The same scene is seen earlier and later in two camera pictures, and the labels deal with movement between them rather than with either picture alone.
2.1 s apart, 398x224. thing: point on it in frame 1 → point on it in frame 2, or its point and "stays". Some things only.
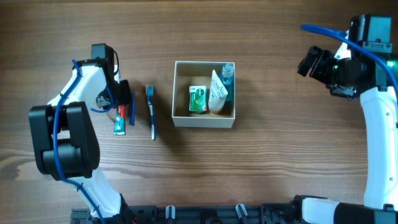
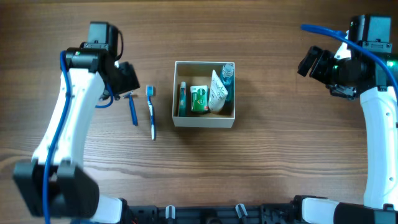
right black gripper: (321, 66) stays
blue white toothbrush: (149, 93) stays
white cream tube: (218, 94) stays
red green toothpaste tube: (119, 122) → (183, 109)
